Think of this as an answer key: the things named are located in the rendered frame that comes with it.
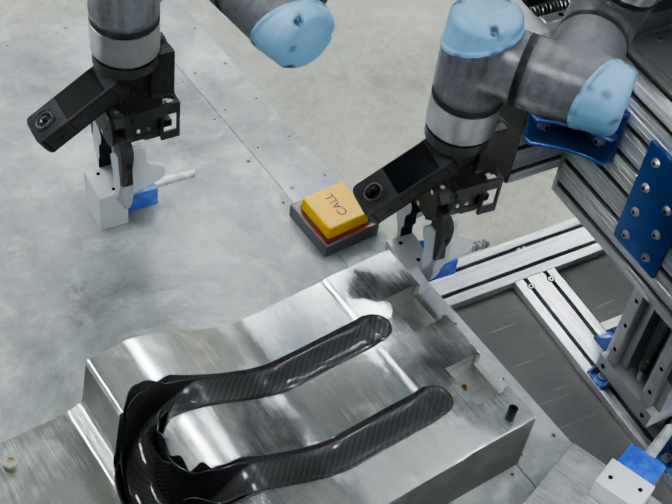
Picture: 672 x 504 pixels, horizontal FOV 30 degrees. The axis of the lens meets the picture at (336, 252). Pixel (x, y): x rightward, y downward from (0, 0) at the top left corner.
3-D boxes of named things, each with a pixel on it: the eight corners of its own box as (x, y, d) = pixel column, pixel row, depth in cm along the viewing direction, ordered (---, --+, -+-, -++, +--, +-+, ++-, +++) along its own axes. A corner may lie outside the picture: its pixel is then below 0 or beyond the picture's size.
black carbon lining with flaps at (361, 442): (373, 317, 137) (385, 261, 130) (463, 425, 129) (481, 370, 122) (83, 456, 122) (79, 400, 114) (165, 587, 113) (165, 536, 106)
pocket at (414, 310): (413, 303, 141) (418, 282, 138) (442, 336, 138) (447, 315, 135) (381, 319, 139) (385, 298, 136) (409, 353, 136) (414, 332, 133)
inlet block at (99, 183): (185, 174, 158) (185, 143, 154) (201, 201, 155) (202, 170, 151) (85, 202, 153) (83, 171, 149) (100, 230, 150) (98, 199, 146)
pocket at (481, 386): (472, 371, 135) (479, 351, 133) (503, 407, 133) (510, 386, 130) (439, 389, 133) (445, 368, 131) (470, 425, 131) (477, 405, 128)
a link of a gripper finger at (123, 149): (138, 190, 143) (130, 123, 137) (125, 194, 142) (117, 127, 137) (123, 170, 146) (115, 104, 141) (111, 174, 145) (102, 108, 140)
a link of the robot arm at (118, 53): (103, 47, 128) (75, 0, 133) (104, 81, 132) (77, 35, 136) (171, 31, 131) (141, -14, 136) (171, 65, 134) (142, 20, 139)
